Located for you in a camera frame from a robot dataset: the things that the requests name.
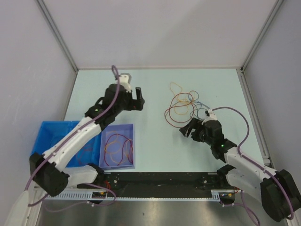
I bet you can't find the grey slotted cable duct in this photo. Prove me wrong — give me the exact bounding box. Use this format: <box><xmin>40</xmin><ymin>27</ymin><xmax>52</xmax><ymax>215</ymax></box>
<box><xmin>46</xmin><ymin>188</ymin><xmax>220</xmax><ymax>202</ymax></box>

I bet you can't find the blue plastic bin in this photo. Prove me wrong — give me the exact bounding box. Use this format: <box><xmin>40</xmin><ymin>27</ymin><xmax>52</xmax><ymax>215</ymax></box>
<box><xmin>67</xmin><ymin>133</ymin><xmax>101</xmax><ymax>168</ymax></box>
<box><xmin>31</xmin><ymin>121</ymin><xmax>79</xmax><ymax>155</ymax></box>

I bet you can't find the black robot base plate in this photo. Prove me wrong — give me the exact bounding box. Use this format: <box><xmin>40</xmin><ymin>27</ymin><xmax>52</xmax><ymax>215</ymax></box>
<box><xmin>93</xmin><ymin>172</ymin><xmax>238</xmax><ymax>194</ymax></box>

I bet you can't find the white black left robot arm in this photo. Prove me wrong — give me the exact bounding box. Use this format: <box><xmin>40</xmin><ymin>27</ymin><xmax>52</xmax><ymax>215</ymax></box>
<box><xmin>29</xmin><ymin>82</ymin><xmax>145</xmax><ymax>197</ymax></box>

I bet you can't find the purple plastic bin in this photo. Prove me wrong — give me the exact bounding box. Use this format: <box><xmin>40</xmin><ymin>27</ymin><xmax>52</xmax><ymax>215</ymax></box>
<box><xmin>99</xmin><ymin>124</ymin><xmax>135</xmax><ymax>170</ymax></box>

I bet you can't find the yellow thin cable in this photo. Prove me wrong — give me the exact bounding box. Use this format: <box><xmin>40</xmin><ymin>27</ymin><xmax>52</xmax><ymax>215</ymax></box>
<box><xmin>169</xmin><ymin>81</ymin><xmax>196</xmax><ymax>116</ymax></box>

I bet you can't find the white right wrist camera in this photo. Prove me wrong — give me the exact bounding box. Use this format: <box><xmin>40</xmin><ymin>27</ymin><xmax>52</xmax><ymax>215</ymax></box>
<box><xmin>204</xmin><ymin>109</ymin><xmax>217</xmax><ymax>122</ymax></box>

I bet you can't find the dark blue thin cable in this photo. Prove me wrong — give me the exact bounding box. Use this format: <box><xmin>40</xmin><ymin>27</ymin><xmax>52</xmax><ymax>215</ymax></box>
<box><xmin>188</xmin><ymin>90</ymin><xmax>212</xmax><ymax>121</ymax></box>

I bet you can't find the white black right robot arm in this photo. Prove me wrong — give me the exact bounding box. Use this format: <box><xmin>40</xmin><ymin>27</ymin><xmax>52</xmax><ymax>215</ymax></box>
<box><xmin>179</xmin><ymin>118</ymin><xmax>301</xmax><ymax>222</ymax></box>

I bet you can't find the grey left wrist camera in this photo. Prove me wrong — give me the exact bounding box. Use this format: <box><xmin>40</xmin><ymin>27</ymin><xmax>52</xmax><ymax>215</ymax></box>
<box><xmin>119</xmin><ymin>73</ymin><xmax>132</xmax><ymax>92</ymax></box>

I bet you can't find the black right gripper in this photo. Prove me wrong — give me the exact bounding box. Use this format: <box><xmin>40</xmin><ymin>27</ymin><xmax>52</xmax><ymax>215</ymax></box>
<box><xmin>179</xmin><ymin>117</ymin><xmax>214</xmax><ymax>146</ymax></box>

